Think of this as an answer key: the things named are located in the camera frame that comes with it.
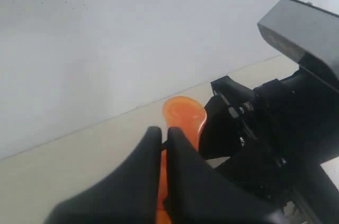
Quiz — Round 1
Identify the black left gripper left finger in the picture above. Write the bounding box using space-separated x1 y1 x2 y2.
45 127 162 223

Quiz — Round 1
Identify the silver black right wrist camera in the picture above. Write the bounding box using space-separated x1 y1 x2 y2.
257 0 338 102

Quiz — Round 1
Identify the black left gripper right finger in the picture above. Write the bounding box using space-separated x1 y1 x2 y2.
166 127 288 223

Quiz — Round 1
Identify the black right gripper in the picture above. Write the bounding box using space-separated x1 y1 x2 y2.
199 69 338 223

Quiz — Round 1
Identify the orange pump soap bottle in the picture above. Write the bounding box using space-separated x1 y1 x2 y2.
156 96 207 223

